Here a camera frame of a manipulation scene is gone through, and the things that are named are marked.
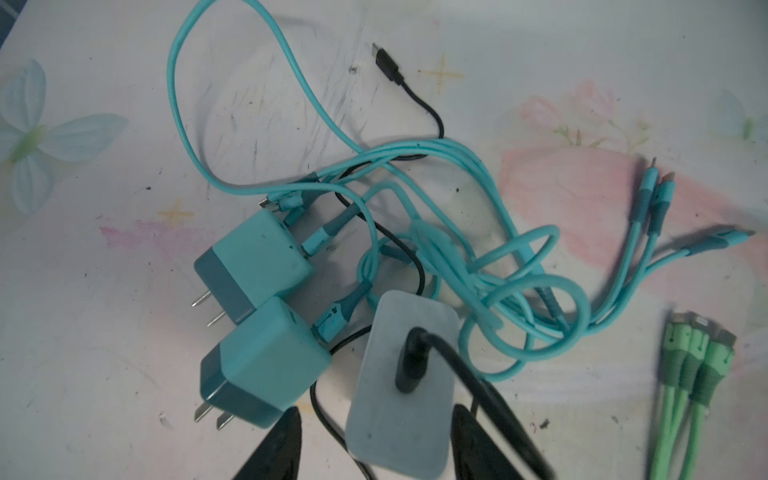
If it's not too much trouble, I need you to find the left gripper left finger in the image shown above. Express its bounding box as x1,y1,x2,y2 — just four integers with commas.
233,406,302,480

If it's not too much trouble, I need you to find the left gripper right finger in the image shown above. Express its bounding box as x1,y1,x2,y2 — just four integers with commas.
451,404,523,480

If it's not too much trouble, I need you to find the white charger adapter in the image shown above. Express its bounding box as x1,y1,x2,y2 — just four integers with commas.
345,290,459,479

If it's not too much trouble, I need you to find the teal charger lower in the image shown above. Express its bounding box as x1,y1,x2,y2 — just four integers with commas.
194,297,332,429

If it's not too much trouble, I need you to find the teal charger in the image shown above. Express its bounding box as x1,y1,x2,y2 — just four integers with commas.
192,210,314,325
194,297,332,429

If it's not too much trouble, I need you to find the teal charger upper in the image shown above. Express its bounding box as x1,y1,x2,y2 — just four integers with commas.
192,210,314,325

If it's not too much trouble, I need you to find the black usb cable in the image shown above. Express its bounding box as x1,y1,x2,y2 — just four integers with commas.
308,41,556,480

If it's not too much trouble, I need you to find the teal multi-head cable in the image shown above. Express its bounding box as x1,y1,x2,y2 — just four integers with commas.
166,0,756,383

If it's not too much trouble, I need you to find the green multi-head cable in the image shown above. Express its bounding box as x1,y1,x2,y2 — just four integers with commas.
649,310,738,480

